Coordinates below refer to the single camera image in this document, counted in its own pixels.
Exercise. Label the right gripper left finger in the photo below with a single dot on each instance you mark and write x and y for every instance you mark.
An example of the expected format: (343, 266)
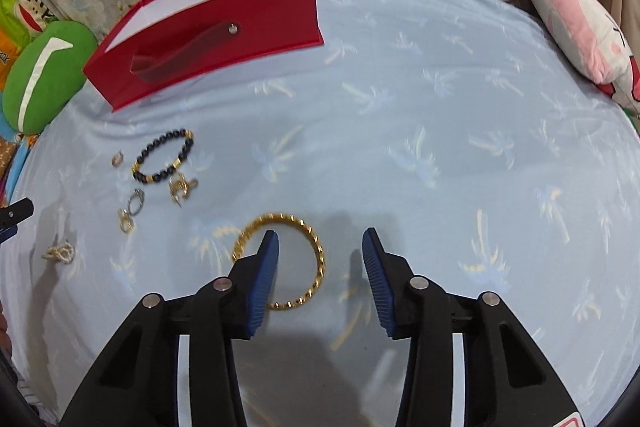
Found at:
(266, 263)

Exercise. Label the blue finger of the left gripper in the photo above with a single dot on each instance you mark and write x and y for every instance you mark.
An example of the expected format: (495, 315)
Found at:
(11, 216)

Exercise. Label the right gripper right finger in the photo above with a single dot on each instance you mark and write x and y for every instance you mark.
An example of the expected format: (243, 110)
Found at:
(379, 266)

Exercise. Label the gold twisted bangle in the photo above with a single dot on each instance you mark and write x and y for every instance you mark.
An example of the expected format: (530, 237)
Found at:
(302, 260)

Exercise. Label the green round pillow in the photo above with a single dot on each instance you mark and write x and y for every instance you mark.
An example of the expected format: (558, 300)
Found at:
(47, 74)

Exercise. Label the light blue palm-print sheet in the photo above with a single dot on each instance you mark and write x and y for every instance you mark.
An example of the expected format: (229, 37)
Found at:
(455, 128)

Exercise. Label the colourful monkey print cushion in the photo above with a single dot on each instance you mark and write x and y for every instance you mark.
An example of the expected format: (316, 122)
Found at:
(21, 22)

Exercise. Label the red open gift box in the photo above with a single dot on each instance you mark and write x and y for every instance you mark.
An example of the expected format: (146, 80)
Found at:
(159, 43)

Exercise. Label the pink white plush pillow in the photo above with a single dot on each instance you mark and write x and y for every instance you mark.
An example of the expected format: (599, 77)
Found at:
(595, 45)

